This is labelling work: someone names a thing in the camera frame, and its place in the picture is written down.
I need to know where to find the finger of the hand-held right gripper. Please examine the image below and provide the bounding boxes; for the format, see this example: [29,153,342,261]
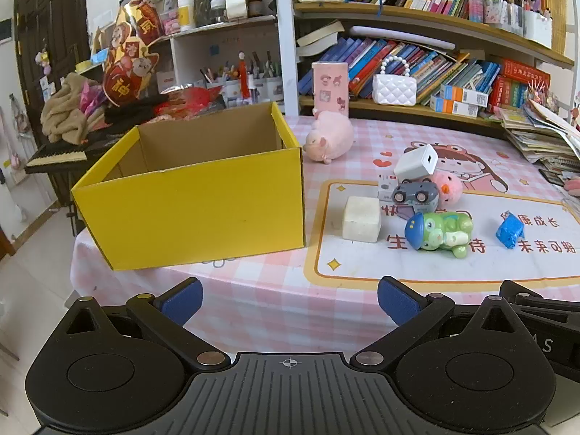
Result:
[500,281,580,322]

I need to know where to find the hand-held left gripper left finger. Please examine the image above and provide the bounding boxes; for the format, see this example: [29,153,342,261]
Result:
[54,278,232,372]

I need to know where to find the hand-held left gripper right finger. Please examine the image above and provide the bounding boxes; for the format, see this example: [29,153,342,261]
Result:
[351,275,529,370]

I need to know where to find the blue packet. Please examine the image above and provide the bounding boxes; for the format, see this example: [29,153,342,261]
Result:
[495,211,526,250]

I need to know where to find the green frog toy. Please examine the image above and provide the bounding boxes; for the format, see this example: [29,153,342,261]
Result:
[404,211,474,259]

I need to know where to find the yellow cardboard box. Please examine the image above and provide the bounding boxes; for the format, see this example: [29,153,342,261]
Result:
[71,101,305,272]

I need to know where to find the white square block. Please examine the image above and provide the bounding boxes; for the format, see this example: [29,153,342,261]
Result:
[342,196,381,242]

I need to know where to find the grey toy car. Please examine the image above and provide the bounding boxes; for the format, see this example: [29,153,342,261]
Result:
[390,178,439,214]

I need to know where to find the small white box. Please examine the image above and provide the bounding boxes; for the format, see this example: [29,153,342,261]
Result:
[377,173,399,202]

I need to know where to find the pink plush chick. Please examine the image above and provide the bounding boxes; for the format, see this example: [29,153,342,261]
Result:
[428,170,464,207]

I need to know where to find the white USB charger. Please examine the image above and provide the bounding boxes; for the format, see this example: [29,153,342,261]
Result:
[393,144,437,179]

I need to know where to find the pink plush pig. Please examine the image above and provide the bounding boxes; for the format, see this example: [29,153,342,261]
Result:
[303,111,355,164]

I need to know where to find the pink checked tablecloth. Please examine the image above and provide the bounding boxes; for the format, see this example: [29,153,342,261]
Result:
[71,113,580,359]

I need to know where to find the stack of magazines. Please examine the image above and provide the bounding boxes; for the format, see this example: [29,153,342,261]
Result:
[501,100,580,173]

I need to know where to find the black keyboard piano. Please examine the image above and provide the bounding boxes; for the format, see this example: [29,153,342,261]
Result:
[25,133,132,175]

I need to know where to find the black cloth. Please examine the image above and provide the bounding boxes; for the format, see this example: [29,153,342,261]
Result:
[104,95,170,123]

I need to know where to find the white orange carton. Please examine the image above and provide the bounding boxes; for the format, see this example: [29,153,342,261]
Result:
[440,84,491,106]
[430,95,481,117]

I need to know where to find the red plastic bag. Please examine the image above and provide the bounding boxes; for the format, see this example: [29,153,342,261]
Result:
[154,85,225,121]

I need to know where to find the white pen holder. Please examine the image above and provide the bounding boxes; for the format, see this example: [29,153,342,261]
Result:
[250,52,285,104]
[205,67,242,110]

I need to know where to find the white quilted pearl handbag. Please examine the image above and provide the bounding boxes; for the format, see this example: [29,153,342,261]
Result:
[372,55,418,106]

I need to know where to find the red dictionaries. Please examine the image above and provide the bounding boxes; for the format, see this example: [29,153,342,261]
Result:
[492,58,551,109]

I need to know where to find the beige cloth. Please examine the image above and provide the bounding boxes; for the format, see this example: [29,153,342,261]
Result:
[40,72,107,143]

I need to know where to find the pink sticker container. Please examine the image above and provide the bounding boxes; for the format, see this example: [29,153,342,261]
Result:
[312,61,349,119]

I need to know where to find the red figurine pen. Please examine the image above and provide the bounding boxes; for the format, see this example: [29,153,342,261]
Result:
[239,52,251,100]

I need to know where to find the red gold paper decoration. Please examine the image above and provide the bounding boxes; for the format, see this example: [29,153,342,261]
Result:
[102,0,166,108]

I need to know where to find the row of blue books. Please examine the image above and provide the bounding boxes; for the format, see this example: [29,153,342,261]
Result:
[297,36,501,105]

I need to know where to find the white shelf cabinet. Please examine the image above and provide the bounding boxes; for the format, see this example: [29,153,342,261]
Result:
[154,16,282,109]

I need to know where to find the white stationery organizer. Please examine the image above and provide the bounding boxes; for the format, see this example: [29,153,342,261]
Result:
[482,0,554,50]

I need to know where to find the white paper roll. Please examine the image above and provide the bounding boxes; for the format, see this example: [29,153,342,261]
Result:
[349,25,456,50]

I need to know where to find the cream thick books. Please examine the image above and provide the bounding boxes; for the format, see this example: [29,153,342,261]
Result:
[297,20,346,57]

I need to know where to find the white jar yellow label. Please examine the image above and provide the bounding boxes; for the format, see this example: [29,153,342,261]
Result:
[178,0,196,32]

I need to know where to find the wooden bookshelf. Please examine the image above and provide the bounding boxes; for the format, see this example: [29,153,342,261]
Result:
[276,0,580,137]

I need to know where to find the dark wooden door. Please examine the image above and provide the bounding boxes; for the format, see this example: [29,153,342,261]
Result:
[13,0,89,204]

